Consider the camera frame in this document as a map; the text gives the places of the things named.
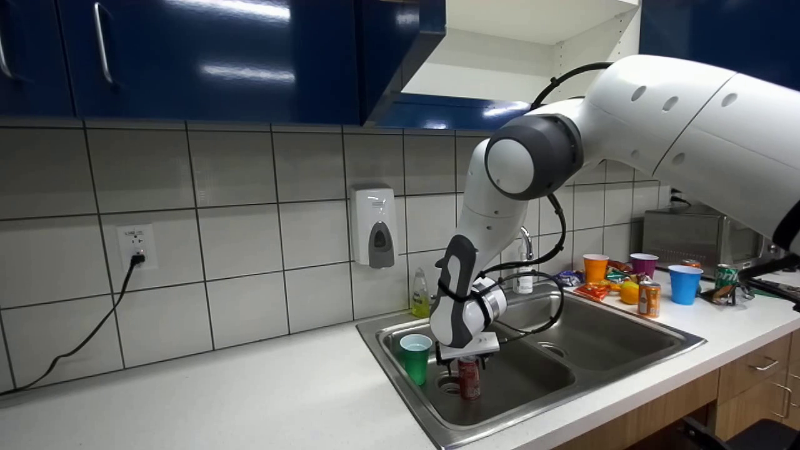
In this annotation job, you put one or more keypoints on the silver toaster oven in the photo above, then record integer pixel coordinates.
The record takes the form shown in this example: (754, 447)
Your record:
(698, 233)

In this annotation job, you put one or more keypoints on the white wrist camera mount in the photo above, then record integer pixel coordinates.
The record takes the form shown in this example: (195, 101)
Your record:
(485, 342)

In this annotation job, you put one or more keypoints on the orange snack bag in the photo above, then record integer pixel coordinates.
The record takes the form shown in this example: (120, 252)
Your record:
(593, 290)

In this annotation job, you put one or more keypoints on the orange soda can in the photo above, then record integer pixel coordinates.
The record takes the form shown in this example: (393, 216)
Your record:
(648, 298)

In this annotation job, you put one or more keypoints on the green plastic cup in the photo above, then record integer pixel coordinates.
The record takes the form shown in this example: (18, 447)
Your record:
(413, 355)

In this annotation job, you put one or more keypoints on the purple plastic cup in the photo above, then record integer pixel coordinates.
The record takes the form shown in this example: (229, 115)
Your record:
(643, 262)

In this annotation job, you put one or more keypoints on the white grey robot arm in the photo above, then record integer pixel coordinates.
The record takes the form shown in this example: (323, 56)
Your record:
(728, 141)

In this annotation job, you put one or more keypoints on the blue snack bag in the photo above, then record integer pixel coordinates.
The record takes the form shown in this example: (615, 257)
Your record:
(570, 278)

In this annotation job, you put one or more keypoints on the white wall soap dispenser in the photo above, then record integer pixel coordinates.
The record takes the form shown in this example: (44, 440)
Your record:
(373, 227)

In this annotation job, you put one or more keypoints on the chrome gooseneck faucet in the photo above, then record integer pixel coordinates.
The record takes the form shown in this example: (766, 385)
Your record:
(528, 250)

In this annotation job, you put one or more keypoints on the red cola can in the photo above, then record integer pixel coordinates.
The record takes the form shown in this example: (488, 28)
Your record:
(468, 376)

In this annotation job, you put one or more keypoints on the open blue cabinet door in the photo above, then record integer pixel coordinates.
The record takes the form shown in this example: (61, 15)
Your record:
(393, 40)

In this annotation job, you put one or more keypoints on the stainless steel double sink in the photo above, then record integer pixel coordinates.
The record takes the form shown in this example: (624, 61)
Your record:
(541, 352)

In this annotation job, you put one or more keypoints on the white wall power outlet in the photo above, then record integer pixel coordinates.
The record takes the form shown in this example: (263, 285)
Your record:
(138, 240)

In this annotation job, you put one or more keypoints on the orange plastic cup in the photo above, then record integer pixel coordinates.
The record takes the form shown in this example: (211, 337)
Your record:
(595, 267)

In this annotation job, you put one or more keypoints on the blue plastic cup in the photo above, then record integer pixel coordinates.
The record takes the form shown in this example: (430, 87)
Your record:
(684, 283)

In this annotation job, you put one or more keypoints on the green soda can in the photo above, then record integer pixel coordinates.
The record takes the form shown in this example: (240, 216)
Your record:
(725, 283)

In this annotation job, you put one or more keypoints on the wooden base drawer cabinet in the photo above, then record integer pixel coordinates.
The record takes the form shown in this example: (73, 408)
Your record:
(759, 388)

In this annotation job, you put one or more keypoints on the blue cabinet door left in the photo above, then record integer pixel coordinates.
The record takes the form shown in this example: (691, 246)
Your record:
(240, 61)

